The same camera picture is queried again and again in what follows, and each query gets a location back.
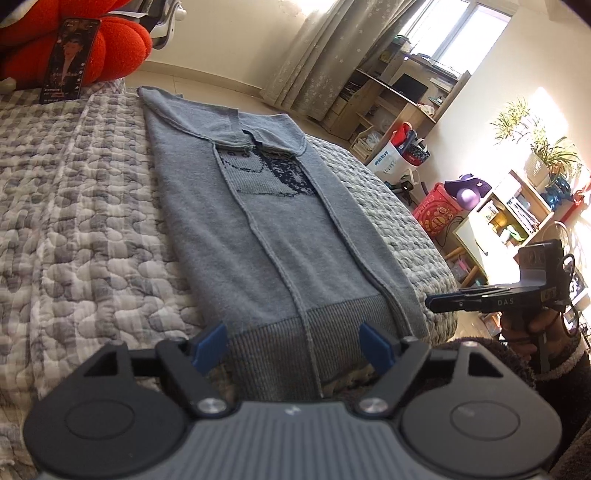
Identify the person's right forearm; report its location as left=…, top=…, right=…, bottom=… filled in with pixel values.
left=529, top=332, right=591, bottom=393

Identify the green potted plant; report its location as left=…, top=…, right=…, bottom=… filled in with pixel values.
left=492, top=99, right=585, bottom=185

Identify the person's dark fleece clothing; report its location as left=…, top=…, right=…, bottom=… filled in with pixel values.
left=323, top=337, right=591, bottom=480

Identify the red printed box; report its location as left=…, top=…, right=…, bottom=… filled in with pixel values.
left=412, top=182, right=467, bottom=238

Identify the grey star curtain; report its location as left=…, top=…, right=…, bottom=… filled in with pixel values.
left=259, top=0, right=472, bottom=123

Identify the grey knitted sweater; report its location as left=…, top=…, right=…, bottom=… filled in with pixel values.
left=137, top=85, right=430, bottom=402

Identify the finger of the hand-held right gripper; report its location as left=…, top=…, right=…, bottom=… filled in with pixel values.
left=426, top=285, right=509, bottom=315

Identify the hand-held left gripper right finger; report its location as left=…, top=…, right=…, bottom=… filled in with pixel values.
left=358, top=322, right=504, bottom=417

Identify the person's right hand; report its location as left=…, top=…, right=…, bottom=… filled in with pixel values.
left=501, top=307, right=581, bottom=356

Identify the window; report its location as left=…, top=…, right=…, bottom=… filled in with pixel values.
left=397, top=0, right=513, bottom=77

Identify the wooden desk with shelves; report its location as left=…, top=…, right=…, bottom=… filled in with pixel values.
left=323, top=37, right=472, bottom=160

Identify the grey checked quilted blanket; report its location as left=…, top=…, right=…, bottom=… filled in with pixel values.
left=0, top=78, right=458, bottom=480

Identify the white shopping bag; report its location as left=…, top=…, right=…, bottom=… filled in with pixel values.
left=392, top=122, right=431, bottom=168
left=365, top=138, right=416, bottom=183

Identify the red flower-shaped cushion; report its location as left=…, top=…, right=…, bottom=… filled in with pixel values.
left=0, top=0, right=153, bottom=90

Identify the white office chair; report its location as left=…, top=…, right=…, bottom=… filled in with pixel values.
left=134, top=0, right=188, bottom=51

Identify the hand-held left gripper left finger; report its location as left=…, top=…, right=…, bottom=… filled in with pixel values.
left=83, top=323, right=229, bottom=416

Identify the purple plastic object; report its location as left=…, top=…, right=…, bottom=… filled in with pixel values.
left=445, top=173, right=491, bottom=199

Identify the black monitor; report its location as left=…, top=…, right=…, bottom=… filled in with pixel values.
left=392, top=74, right=429, bottom=103

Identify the blue glass vase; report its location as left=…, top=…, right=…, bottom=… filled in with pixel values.
left=545, top=178, right=573, bottom=208

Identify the small wooden shelf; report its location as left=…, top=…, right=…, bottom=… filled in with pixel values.
left=455, top=170, right=555, bottom=284

